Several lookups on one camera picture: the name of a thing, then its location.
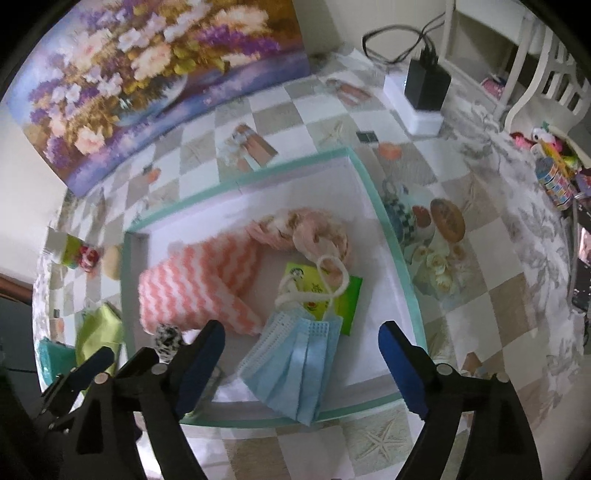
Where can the blue face mask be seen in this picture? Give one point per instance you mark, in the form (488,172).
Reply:
(295,364)

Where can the black charger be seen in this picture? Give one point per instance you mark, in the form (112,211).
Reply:
(427,85)

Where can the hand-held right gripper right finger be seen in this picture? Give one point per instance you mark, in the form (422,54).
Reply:
(401,364)

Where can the dark wooden furniture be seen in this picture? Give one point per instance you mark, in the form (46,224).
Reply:
(14,314)

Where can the red pink crochet flower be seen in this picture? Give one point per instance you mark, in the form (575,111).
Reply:
(87,257)

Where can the white tray with teal rim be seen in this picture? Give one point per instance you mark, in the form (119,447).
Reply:
(383,286)

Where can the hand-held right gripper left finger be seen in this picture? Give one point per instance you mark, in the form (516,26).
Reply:
(198,369)

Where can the pink white plush toy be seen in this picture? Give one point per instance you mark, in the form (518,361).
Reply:
(538,136)

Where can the white desk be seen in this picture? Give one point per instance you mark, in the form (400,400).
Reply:
(461,46)

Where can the black white leopard scrunchie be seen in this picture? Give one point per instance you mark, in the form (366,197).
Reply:
(167,339)

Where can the green tissue pack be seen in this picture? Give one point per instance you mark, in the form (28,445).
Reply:
(348,295)

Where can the pink white striped cloth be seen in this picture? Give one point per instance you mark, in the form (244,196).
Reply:
(198,277)

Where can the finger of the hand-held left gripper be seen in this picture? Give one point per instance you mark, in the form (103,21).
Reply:
(94,362)

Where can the white power strip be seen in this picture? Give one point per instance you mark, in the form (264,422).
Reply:
(415,117)

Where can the round beige powder puff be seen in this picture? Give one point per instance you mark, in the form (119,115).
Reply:
(113,262)

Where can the white chair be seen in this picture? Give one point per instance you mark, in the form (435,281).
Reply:
(549,64)

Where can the checkered printed tablecloth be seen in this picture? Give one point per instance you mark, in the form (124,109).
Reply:
(323,443)

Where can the teal plastic container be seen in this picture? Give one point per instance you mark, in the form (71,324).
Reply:
(55,360)

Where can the yellow-green cloth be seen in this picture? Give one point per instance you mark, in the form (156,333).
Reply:
(99,325)

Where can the floral canvas painting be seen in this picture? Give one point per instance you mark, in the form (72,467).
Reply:
(138,60)

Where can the small white-green tissue pack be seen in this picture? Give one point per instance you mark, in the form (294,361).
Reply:
(67,247)

